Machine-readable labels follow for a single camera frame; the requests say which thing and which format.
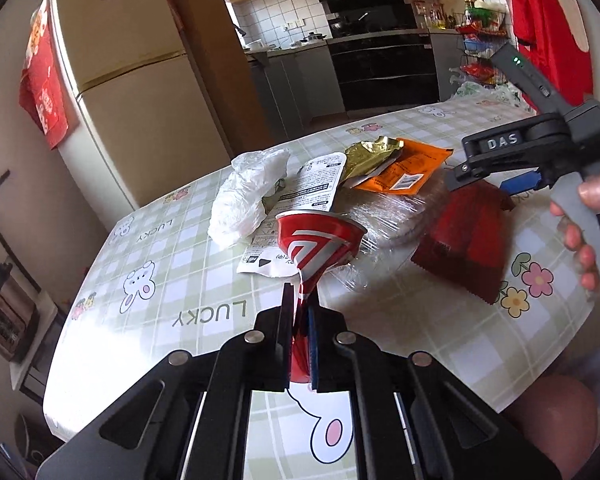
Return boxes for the black oven range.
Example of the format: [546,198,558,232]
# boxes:
[327,30,441,113]

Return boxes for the steel electric pressure cooker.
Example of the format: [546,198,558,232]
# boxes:
[0,260,36,363]

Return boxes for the black range hood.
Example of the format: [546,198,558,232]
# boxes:
[320,0,418,38]

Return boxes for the white green plastic bags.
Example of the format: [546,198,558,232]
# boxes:
[450,80,531,111]

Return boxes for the cooking oil bottles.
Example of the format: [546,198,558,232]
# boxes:
[415,0,456,28]

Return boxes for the red paper cup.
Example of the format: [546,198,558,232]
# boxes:
[275,210,366,383]

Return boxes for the wire kitchen rack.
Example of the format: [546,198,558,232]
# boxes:
[450,0,516,91]

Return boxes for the red hanging cloth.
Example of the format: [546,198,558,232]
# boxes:
[19,0,71,151]

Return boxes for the clear plastic wrapper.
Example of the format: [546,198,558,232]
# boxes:
[325,182,451,291]

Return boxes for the table with checked tablecloth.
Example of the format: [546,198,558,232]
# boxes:
[42,95,600,480]

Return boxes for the orange snack packet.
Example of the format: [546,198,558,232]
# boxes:
[354,138,453,195]

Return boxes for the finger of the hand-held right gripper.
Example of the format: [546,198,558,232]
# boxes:
[444,127,531,192]
[499,170,545,197]

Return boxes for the person's bare leg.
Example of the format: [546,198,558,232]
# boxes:
[505,375,598,480]

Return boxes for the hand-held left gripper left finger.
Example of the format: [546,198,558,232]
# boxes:
[35,282,297,480]

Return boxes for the grey lower kitchen cabinets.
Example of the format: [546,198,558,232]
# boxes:
[247,42,346,133]

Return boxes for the white printed paper wrapper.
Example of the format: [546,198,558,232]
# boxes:
[236,151,348,277]

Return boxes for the cream two-door refrigerator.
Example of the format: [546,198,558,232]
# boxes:
[47,0,231,216]

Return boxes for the red hanging apron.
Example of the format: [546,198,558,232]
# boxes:
[505,0,596,111]

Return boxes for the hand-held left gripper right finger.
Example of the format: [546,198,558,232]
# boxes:
[307,292,563,480]

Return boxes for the dark red snack packet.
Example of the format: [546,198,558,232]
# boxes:
[411,180,517,306]

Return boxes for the gold foil wrapper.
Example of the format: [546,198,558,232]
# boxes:
[340,136,406,188]

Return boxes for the black wok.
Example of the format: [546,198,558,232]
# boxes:
[330,10,371,31]

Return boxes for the white plastic bag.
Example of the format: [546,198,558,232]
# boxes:
[207,149,291,250]

